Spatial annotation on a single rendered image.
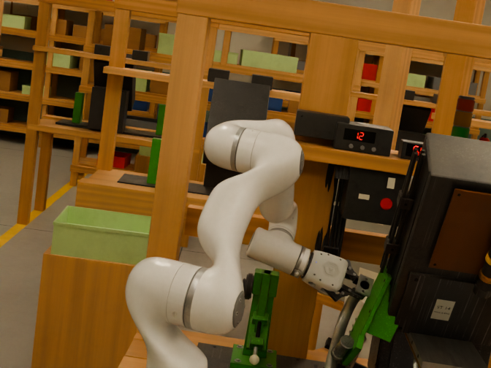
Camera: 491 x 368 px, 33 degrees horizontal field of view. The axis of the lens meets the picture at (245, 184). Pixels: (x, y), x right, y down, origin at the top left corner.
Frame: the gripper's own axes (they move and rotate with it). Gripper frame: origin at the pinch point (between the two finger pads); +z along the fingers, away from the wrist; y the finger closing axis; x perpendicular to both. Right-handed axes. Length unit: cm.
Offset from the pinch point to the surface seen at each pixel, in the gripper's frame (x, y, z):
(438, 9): 571, 848, 132
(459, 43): -33, 68, 1
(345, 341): -0.3, -16.6, 0.2
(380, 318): -5.8, -9.6, 6.0
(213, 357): 34.7, -19.4, -27.0
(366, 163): -11.9, 30.6, -10.4
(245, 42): 669, 729, -104
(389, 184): -8.9, 29.6, -2.0
